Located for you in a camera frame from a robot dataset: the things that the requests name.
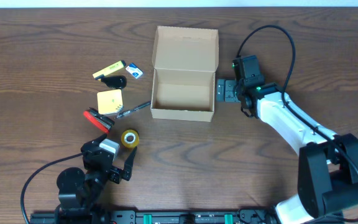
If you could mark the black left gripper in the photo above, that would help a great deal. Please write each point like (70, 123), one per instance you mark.
(111, 168)

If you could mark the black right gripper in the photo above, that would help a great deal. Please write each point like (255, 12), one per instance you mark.
(234, 91)

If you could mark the red black stapler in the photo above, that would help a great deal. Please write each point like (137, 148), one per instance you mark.
(102, 122)

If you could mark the brown cardboard box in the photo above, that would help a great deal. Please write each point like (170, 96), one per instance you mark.
(185, 61)

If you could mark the yellow sticky note pad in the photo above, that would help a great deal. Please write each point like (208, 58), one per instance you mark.
(110, 102)

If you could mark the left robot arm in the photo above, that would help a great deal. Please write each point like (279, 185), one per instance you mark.
(80, 189)

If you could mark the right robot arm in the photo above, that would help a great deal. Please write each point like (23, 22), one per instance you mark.
(327, 162)

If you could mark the yellow tape roll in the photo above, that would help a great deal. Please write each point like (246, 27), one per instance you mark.
(130, 138)

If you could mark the black ballpoint pen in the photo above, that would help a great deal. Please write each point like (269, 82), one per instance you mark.
(137, 108)

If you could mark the black computer mouse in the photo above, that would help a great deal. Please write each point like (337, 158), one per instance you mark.
(115, 82)

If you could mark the white blue eraser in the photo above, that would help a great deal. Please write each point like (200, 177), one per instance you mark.
(134, 70)

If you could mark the yellow highlighter marker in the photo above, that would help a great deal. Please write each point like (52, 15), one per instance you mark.
(105, 72)

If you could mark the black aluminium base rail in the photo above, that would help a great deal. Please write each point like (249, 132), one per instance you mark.
(246, 216)

